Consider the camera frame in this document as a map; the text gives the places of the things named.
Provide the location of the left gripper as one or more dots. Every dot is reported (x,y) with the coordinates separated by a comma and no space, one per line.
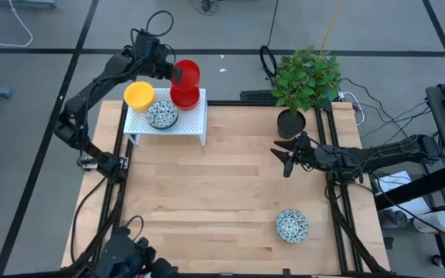
(160,63)

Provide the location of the yellow plastic mini bowl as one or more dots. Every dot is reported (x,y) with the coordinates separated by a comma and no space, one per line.
(139,94)

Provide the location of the black desk base bar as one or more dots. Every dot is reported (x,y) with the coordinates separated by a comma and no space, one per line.
(415,189)

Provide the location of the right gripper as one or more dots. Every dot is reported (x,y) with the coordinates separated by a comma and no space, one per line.
(309,154)

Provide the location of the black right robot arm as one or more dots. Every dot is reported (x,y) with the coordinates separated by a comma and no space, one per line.
(384,156)

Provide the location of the black aluminium table frame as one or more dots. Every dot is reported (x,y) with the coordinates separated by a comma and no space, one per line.
(245,103)

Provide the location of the grey roll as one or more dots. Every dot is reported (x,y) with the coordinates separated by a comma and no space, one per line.
(398,218)

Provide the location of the blue patterned ceramic mini bowl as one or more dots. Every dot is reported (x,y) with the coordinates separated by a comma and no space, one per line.
(292,226)
(162,114)

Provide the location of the black power strip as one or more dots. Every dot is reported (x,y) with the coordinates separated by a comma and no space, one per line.
(257,95)

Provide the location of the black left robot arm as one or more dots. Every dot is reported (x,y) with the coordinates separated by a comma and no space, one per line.
(91,89)

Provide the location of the black plant pot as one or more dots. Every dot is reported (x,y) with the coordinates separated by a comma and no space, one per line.
(291,124)

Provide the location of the white paper sheet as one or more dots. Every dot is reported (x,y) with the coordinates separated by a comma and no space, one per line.
(390,181)

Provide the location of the red plastic mini bowl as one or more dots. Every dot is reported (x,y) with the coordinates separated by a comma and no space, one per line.
(187,75)
(185,99)

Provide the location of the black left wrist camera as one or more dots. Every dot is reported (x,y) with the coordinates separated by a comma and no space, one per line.
(147,40)

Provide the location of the green leafy plant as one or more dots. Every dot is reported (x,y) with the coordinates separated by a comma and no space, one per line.
(307,79)

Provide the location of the black device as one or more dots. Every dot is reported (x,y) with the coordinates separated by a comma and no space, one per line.
(124,255)

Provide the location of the white perforated metal rack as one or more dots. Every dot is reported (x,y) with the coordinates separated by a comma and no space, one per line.
(191,123)

